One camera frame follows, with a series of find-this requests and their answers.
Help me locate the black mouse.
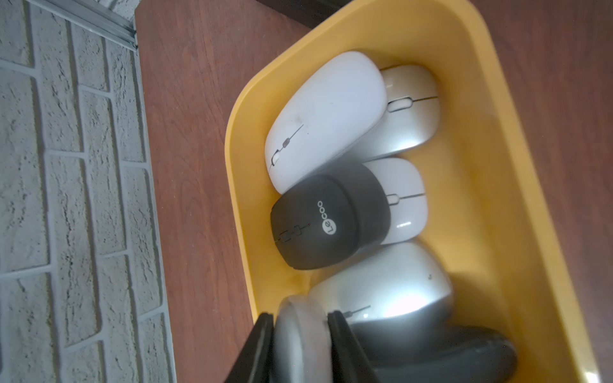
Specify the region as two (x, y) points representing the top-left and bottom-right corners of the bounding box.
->
(343, 309), (519, 382)
(271, 164), (391, 271)

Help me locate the yellow plastic storage box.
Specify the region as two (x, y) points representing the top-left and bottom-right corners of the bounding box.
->
(225, 1), (601, 382)

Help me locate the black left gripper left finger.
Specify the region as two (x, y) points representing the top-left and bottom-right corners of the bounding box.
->
(224, 313), (274, 383)

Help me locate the black plastic tool case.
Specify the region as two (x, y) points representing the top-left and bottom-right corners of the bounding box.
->
(258, 0), (351, 28)

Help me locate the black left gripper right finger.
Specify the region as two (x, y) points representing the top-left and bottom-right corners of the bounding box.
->
(327, 311), (380, 383)

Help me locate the aluminium corner post left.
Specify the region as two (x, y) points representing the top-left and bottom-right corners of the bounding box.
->
(28, 0), (137, 51)

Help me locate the silver mouse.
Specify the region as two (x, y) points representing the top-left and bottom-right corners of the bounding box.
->
(347, 65), (441, 162)

